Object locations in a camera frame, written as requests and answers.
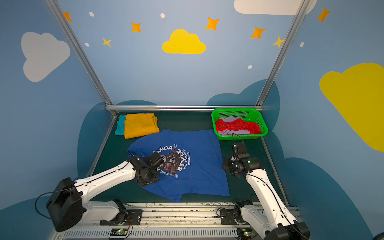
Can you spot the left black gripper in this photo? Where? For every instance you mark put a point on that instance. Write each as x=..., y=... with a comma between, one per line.
x=159, y=162

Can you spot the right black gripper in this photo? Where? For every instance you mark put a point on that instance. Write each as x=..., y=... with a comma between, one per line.
x=232, y=169

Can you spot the green plastic laundry basket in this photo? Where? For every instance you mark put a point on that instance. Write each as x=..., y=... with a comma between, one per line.
x=248, y=115

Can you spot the blue printed t-shirt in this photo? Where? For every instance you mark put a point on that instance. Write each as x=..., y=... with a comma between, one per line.
x=192, y=163

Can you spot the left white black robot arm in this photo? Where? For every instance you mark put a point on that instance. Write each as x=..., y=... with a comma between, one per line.
x=66, y=203

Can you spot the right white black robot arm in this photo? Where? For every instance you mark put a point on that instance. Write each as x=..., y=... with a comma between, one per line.
x=277, y=222

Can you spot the lilac t-shirt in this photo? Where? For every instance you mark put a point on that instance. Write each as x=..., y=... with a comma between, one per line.
x=231, y=129

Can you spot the red t-shirt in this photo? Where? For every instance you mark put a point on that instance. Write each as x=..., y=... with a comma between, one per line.
x=252, y=127

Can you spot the folded yellow t-shirt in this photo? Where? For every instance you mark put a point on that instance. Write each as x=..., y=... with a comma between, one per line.
x=139, y=125

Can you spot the folded teal t-shirt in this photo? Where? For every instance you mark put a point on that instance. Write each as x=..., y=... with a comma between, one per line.
x=120, y=130

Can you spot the right green circuit board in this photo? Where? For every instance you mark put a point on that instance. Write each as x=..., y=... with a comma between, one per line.
x=244, y=233

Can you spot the green circuit board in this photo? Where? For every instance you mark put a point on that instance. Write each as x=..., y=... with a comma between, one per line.
x=244, y=233
x=119, y=233

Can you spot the left green circuit board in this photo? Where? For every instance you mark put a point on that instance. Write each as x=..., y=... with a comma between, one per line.
x=119, y=233

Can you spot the back horizontal aluminium bar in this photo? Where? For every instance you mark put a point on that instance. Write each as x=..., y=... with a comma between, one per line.
x=155, y=108

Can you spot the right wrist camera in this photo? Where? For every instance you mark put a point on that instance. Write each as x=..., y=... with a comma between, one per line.
x=240, y=151

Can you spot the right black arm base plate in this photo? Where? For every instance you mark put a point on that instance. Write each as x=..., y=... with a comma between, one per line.
x=230, y=216

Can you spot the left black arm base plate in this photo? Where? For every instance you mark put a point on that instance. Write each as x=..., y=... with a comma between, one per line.
x=124, y=218

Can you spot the aluminium front rail frame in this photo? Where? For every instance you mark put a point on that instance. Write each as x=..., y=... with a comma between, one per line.
x=161, y=221

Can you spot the left diagonal aluminium post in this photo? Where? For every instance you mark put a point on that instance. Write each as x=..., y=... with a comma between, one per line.
x=76, y=45

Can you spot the diagonal aluminium post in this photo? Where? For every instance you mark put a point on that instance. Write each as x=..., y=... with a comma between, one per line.
x=284, y=49
x=76, y=45

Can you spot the right diagonal aluminium post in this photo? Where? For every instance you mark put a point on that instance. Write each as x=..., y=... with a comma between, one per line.
x=284, y=49

